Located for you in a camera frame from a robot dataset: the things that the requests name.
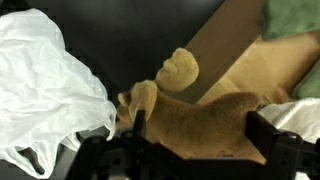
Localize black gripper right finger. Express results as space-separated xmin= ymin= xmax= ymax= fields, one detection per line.
xmin=243 ymin=111 xmax=320 ymax=180

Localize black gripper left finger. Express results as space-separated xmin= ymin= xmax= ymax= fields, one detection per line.
xmin=64 ymin=109 xmax=188 ymax=180

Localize white terry towel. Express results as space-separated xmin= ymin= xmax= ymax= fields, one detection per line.
xmin=257 ymin=96 xmax=320 ymax=180

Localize brown plush moose toy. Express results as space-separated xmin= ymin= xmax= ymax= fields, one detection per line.
xmin=115 ymin=47 xmax=268 ymax=167

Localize white plastic bag orange print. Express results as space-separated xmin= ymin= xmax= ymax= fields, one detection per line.
xmin=0 ymin=7 xmax=118 ymax=180

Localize brown cardboard box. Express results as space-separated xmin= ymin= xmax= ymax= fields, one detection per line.
xmin=166 ymin=0 xmax=320 ymax=162

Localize plush red rose green leaves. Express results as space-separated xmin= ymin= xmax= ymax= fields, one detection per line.
xmin=261 ymin=0 xmax=320 ymax=100

